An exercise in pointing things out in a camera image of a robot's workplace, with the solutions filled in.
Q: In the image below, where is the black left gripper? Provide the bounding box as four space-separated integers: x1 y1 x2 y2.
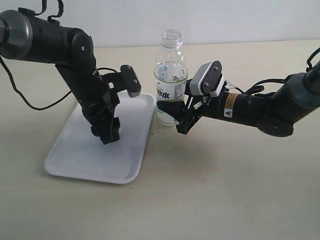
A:
81 87 121 145

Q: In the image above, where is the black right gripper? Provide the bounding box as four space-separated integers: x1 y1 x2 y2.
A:
157 78 225 135

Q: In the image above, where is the clear plastic drink bottle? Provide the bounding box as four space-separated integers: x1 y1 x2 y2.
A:
154 29 189 128

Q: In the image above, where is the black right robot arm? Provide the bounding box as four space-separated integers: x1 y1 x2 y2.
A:
157 60 320 137

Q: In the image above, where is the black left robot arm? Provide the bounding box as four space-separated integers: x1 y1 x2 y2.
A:
0 9 120 144

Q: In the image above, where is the white rectangular plastic tray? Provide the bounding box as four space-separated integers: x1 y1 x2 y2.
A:
44 91 156 185

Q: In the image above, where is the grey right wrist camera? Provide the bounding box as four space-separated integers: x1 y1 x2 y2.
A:
189 60 226 98

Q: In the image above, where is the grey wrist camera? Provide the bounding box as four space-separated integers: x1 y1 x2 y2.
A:
120 65 141 98
189 60 226 98

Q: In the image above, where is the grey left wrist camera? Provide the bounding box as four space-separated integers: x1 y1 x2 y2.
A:
120 65 141 98

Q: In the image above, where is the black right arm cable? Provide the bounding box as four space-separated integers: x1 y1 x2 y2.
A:
224 47 320 98

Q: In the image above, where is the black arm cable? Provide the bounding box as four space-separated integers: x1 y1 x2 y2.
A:
224 47 320 98
0 0 121 111

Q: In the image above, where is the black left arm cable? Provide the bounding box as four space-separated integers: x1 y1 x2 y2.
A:
0 0 121 111

